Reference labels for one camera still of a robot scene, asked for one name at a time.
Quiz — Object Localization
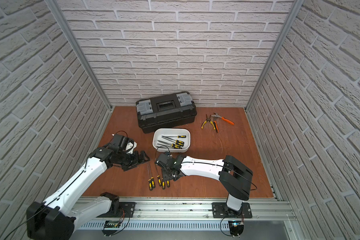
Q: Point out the file tool eleventh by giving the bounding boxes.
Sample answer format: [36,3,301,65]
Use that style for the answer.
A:
[158,141,183,149]

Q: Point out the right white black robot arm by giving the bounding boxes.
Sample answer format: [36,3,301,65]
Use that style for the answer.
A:
[156,154,257,212]

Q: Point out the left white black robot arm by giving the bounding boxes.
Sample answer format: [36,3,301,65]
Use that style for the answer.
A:
[26,134,150,240]

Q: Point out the white plastic storage box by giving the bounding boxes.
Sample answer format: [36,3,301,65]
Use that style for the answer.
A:
[153,128,191,153]

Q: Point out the black plastic toolbox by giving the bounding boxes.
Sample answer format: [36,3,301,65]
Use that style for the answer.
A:
[136,92,197,134]

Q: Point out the left control circuit board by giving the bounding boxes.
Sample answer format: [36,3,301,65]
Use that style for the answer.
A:
[102,221,123,237]

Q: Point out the control circuit board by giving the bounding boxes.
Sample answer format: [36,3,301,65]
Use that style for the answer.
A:
[102,221,123,237]
[228,221,245,237]

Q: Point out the right control circuit board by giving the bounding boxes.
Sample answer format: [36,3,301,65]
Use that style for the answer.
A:
[228,221,245,237]

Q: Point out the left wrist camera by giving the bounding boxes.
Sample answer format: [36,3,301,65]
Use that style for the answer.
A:
[125,142,137,154]

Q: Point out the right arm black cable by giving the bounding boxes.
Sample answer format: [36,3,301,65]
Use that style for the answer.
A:
[155,145,172,157]

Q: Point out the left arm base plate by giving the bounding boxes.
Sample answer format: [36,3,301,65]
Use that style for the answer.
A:
[98,202,136,219]

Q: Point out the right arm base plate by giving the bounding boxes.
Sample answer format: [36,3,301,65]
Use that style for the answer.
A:
[212,202,253,219]

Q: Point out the yellow handled pliers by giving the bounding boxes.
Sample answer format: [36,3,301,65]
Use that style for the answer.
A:
[201,115,216,130]

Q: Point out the orange handled pliers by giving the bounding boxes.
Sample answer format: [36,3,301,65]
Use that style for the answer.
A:
[212,113,235,133]

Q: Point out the aluminium front rail frame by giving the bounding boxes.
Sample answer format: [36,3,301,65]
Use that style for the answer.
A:
[49,196,298,223]

